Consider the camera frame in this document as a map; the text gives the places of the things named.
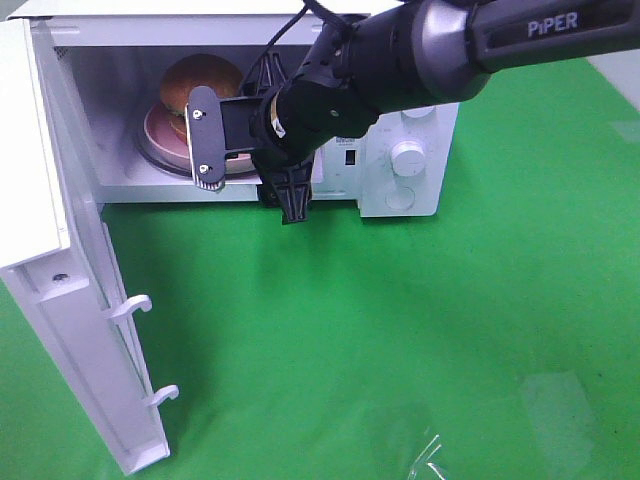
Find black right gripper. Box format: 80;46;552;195
220;51;314;224

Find burger with lettuce and cheese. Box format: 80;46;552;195
159;54;243;144

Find pink round plate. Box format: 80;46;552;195
143;102;259;176

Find white timer knob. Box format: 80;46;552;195
390;140;426;177

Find round white door release button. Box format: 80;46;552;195
385;187;415;211

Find white microwave door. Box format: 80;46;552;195
1;17;179;474

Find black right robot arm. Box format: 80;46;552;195
215;1;639;223

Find white microwave oven body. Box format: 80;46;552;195
1;1;458;217

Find white upper power knob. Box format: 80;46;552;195
401;106;436;119

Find black camera cable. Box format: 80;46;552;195
241;0;351;89

